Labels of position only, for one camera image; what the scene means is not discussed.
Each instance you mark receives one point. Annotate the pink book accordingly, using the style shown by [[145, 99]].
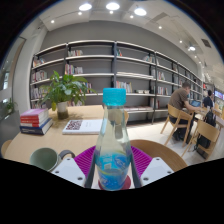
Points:
[[33, 113]]

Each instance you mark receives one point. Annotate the potted green plant, white pot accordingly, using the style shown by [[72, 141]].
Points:
[[65, 90]]

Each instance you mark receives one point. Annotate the grey-green patterned mug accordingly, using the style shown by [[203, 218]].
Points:
[[43, 159]]

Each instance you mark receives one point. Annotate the group of round ceiling lights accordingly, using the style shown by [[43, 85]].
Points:
[[112, 6]]

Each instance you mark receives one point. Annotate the black backpack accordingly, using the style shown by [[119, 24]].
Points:
[[210, 118]]

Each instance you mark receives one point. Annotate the dark blue book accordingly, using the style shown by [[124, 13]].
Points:
[[36, 129]]

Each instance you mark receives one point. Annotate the red book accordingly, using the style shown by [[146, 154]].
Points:
[[35, 121]]

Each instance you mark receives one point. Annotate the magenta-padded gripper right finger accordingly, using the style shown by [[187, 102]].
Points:
[[156, 171]]

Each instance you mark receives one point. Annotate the person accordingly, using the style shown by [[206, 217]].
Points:
[[178, 98], [208, 100]]

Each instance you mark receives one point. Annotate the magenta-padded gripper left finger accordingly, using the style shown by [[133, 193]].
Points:
[[68, 171]]

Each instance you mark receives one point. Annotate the group of wooden chairs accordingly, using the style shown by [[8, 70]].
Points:
[[176, 116]]

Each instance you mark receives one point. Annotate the flat round red coaster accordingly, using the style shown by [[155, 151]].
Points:
[[127, 182]]

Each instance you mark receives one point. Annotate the clear bottle with blue cap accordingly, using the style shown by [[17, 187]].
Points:
[[112, 146]]

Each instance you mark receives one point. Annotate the open laptop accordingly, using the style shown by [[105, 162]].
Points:
[[195, 103]]

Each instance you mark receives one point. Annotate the green plant in planter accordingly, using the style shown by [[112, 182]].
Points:
[[10, 106]]

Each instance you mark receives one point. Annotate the curved-back wooden chair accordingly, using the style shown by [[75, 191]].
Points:
[[5, 148], [126, 116], [160, 153]]

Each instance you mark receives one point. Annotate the grey shelf unit with books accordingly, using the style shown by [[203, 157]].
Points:
[[96, 63]]

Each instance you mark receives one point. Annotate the white book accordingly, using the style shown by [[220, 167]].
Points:
[[85, 126]]

